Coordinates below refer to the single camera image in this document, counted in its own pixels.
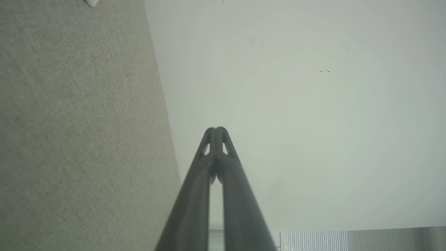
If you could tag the red and white shirt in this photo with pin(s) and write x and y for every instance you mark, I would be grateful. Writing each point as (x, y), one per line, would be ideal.
(92, 2)

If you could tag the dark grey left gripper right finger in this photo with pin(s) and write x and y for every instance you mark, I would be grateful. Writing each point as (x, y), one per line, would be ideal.
(240, 209)

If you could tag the white ribbed panel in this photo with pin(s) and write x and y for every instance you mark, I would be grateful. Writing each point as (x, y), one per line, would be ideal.
(348, 240)

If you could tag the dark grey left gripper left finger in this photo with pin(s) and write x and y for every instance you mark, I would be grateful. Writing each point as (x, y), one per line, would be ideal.
(191, 202)

